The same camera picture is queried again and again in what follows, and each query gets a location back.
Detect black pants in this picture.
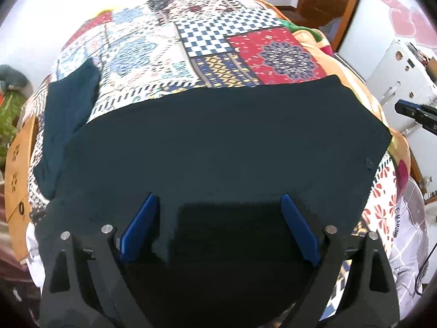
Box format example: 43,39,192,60
36,75,398,327

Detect white cabinet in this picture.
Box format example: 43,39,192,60
366,39,436,132

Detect white grid pattern bedsheet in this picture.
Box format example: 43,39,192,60
389,178,429,318

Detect patchwork patterned bedspread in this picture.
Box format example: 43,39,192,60
29,0,398,250

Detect grey plush toy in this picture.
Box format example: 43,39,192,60
0,65,28,93

